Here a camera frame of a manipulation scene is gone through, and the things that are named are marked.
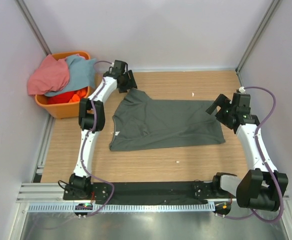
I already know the dark grey t shirt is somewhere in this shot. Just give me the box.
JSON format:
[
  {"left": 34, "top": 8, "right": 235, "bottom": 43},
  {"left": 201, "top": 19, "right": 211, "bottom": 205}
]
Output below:
[{"left": 109, "top": 89, "right": 226, "bottom": 152}]

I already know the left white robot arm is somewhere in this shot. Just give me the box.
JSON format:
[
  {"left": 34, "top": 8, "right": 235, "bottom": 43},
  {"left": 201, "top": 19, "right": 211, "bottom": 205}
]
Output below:
[{"left": 63, "top": 60, "right": 137, "bottom": 200}]

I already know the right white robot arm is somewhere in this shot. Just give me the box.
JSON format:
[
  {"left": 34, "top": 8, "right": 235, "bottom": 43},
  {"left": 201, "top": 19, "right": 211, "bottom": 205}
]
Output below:
[{"left": 206, "top": 92, "right": 289, "bottom": 212}]

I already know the light blue t shirt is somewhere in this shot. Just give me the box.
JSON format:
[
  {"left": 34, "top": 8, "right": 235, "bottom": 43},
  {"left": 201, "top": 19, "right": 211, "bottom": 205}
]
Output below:
[{"left": 44, "top": 54, "right": 97, "bottom": 97}]

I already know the red orange t shirt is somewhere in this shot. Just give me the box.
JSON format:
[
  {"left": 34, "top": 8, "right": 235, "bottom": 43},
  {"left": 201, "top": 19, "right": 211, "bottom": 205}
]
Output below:
[{"left": 47, "top": 87, "right": 89, "bottom": 105}]

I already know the orange plastic tub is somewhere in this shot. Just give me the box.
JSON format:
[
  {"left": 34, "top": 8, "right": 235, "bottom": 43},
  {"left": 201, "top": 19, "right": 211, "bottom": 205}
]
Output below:
[{"left": 34, "top": 50, "right": 91, "bottom": 119}]

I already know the pink t shirt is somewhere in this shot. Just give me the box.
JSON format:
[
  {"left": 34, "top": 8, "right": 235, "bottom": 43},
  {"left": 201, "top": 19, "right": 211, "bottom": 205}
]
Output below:
[{"left": 26, "top": 54, "right": 70, "bottom": 96}]

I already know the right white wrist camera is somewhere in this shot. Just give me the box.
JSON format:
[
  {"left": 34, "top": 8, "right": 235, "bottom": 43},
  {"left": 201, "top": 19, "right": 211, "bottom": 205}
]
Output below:
[{"left": 236, "top": 86, "right": 246, "bottom": 94}]

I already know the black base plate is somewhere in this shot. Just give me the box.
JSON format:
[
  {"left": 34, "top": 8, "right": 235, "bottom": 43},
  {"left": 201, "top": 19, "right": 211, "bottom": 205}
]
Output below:
[{"left": 63, "top": 180, "right": 231, "bottom": 206}]

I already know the slotted cable duct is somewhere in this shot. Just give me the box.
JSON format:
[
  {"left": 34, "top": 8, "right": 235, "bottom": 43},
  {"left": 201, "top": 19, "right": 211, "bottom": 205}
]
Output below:
[{"left": 28, "top": 202, "right": 215, "bottom": 213}]

